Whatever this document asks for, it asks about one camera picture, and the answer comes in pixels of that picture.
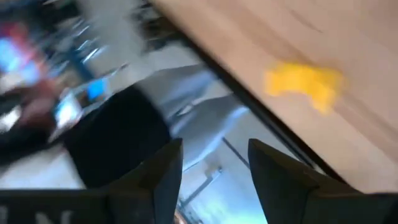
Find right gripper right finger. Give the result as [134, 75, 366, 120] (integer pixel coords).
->
[247, 138, 398, 224]

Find black office chair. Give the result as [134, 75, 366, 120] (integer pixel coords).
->
[63, 84, 172, 190]

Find yellow arch block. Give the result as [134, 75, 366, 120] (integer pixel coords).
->
[263, 60, 345, 116]

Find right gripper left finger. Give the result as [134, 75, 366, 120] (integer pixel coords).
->
[0, 138, 184, 224]

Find black aluminium table frame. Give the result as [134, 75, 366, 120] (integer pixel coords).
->
[149, 18, 348, 185]

